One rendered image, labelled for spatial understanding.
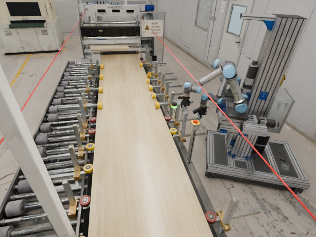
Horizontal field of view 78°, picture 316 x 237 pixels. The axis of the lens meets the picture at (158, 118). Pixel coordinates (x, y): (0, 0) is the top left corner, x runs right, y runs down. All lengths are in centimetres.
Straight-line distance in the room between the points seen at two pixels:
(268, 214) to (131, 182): 184
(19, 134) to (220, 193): 255
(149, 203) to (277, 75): 183
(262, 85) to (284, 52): 38
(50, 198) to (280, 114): 243
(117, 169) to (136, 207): 40
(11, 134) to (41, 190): 26
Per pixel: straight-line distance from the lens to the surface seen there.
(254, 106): 261
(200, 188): 198
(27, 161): 74
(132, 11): 475
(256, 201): 299
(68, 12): 1071
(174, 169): 180
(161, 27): 455
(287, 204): 318
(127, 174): 177
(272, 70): 245
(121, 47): 456
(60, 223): 103
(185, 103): 225
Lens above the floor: 227
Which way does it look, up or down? 35 degrees down
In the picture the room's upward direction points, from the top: 2 degrees clockwise
